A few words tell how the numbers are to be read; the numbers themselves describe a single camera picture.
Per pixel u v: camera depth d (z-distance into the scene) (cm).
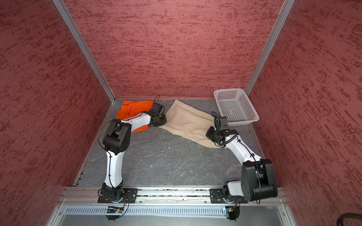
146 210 71
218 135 64
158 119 90
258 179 41
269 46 87
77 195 76
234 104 118
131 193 75
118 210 71
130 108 110
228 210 72
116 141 57
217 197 74
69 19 75
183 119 108
